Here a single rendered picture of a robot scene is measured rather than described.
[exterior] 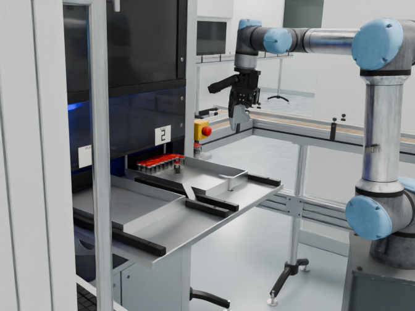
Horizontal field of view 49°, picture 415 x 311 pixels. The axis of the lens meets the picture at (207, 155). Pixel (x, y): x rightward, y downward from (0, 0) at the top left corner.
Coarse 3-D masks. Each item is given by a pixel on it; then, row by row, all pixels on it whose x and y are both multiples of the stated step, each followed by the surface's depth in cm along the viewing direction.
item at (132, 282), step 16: (176, 256) 185; (112, 272) 155; (128, 272) 162; (144, 272) 170; (160, 272) 178; (176, 272) 188; (128, 288) 164; (144, 288) 171; (160, 288) 180; (176, 288) 190; (128, 304) 165; (144, 304) 173; (160, 304) 182; (176, 304) 192
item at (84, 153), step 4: (80, 148) 133; (84, 148) 134; (88, 148) 135; (80, 152) 133; (84, 152) 134; (88, 152) 136; (80, 156) 133; (84, 156) 135; (88, 156) 136; (80, 160) 134; (84, 160) 135; (88, 160) 136; (80, 164) 134; (84, 164) 135; (88, 164) 137
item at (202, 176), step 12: (192, 168) 173; (204, 168) 172; (216, 168) 169; (228, 168) 166; (156, 180) 152; (168, 180) 149; (180, 180) 159; (192, 180) 160; (204, 180) 160; (216, 180) 161; (240, 180) 159; (204, 192) 142; (216, 192) 147
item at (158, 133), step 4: (156, 128) 160; (160, 128) 162; (164, 128) 164; (168, 128) 165; (156, 132) 160; (160, 132) 162; (168, 132) 166; (156, 136) 161; (160, 136) 162; (164, 136) 164; (168, 136) 166; (156, 140) 161; (160, 140) 163; (164, 140) 165; (168, 140) 167; (156, 144) 162
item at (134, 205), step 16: (112, 176) 152; (80, 192) 145; (112, 192) 146; (128, 192) 147; (144, 192) 145; (160, 192) 141; (80, 208) 133; (112, 208) 134; (128, 208) 134; (144, 208) 134; (160, 208) 127; (176, 208) 133; (112, 224) 117; (128, 224) 117; (144, 224) 122
